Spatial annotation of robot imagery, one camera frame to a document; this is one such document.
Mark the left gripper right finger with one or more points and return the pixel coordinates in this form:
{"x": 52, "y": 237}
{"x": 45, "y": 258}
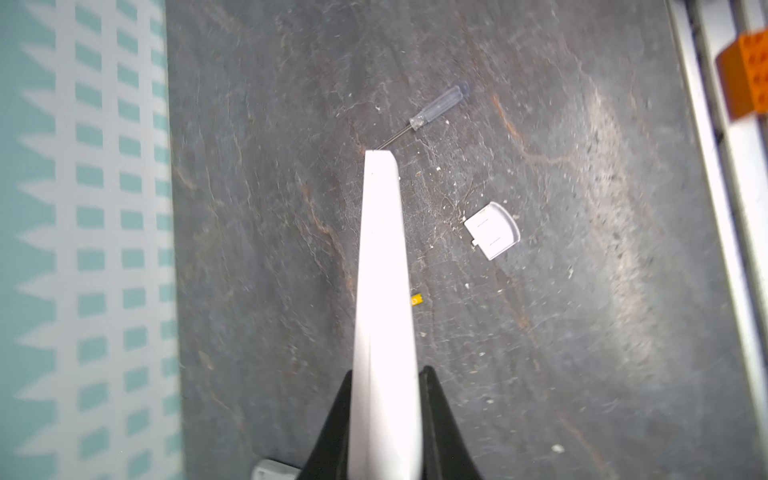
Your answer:
{"x": 445, "y": 455}

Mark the orange toy brick on rail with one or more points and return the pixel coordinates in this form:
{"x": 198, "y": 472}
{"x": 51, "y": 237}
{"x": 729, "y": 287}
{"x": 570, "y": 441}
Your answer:
{"x": 742, "y": 70}

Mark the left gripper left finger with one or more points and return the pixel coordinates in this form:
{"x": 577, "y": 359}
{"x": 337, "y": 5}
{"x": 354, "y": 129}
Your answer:
{"x": 329, "y": 457}

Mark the white remote control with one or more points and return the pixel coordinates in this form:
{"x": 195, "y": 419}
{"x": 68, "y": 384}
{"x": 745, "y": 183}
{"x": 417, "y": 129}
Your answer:
{"x": 268, "y": 469}
{"x": 386, "y": 439}

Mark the white battery cover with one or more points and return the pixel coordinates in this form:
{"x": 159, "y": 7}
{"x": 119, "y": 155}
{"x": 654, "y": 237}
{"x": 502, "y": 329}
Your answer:
{"x": 493, "y": 230}

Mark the clear handle screwdriver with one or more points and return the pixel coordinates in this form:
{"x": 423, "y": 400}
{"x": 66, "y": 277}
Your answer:
{"x": 432, "y": 111}

